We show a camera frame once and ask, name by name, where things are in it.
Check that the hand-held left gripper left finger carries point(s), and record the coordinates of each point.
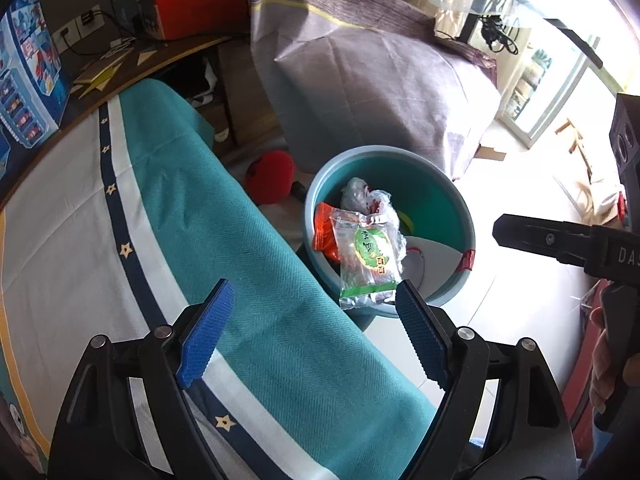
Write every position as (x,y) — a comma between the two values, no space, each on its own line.
(207,332)

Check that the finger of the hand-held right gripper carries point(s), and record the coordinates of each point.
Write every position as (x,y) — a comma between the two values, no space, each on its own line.
(540,237)

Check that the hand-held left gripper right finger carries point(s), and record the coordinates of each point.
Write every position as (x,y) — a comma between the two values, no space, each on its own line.
(420,335)

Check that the green clear snack packet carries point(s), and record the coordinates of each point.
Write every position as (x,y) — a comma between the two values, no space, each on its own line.
(370,260)

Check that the teal plastic bin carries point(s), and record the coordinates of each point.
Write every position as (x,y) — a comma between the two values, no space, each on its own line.
(430,195)

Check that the orange snack packet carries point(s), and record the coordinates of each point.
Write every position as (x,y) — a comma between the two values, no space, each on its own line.
(325,232)

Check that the clear plastic wrapper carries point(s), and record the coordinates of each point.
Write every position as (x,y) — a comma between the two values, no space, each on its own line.
(362,195)

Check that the person's right hand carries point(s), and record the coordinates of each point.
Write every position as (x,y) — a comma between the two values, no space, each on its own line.
(602,375)

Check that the teal white star tablecloth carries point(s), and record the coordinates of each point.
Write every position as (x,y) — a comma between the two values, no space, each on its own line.
(200,200)

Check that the red plush toy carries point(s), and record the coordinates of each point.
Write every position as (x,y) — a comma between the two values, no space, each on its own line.
(270,175)

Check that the black metal rack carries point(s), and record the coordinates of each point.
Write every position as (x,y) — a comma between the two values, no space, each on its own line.
(575,35)

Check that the large purple grey bag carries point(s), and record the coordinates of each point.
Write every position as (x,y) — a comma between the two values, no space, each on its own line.
(380,80)

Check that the cardboard box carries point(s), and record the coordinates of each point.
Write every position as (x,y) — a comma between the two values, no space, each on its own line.
(250,100)

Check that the yellow paper stars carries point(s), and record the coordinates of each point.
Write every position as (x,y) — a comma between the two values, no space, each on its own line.
(100,77)

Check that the large blue toy box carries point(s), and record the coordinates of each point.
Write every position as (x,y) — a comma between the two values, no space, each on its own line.
(30,75)

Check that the white wall socket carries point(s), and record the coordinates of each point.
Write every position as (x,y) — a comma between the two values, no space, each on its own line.
(82,22)

